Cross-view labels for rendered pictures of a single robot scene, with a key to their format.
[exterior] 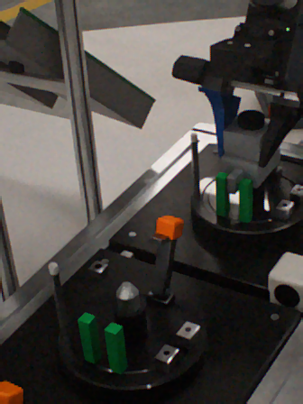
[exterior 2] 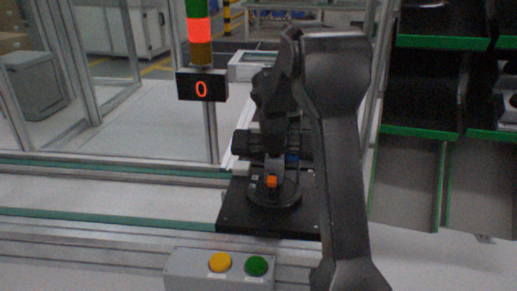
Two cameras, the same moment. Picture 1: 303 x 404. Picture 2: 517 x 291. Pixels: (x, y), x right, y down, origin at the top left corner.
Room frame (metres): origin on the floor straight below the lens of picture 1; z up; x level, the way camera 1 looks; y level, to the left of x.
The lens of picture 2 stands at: (1.35, -0.45, 1.48)
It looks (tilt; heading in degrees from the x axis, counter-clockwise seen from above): 29 degrees down; 153
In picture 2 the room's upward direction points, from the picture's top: straight up
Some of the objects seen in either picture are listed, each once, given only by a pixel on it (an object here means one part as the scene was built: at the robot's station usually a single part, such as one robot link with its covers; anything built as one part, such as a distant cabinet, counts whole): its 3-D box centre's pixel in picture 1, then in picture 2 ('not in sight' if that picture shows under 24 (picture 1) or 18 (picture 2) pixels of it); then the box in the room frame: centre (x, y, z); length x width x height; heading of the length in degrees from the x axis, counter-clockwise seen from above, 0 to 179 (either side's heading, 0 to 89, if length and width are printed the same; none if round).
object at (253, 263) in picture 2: not in sight; (255, 266); (0.94, -0.25, 0.96); 0.04 x 0.04 x 0.02
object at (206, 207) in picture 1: (252, 203); (274, 192); (0.77, -0.11, 0.98); 0.14 x 0.14 x 0.02
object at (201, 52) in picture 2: not in sight; (201, 51); (0.57, -0.21, 1.28); 0.05 x 0.05 x 0.05
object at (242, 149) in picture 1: (247, 148); (275, 162); (0.76, -0.11, 1.06); 0.08 x 0.04 x 0.07; 146
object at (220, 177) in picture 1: (223, 194); not in sight; (0.74, -0.08, 1.01); 0.01 x 0.01 x 0.05; 56
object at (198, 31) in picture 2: not in sight; (198, 28); (0.57, -0.21, 1.33); 0.05 x 0.05 x 0.05
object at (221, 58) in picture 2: not in sight; (220, 61); (-1.27, 0.52, 0.73); 0.62 x 0.42 x 0.23; 56
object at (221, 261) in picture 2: not in sight; (220, 262); (0.90, -0.31, 0.96); 0.04 x 0.04 x 0.02
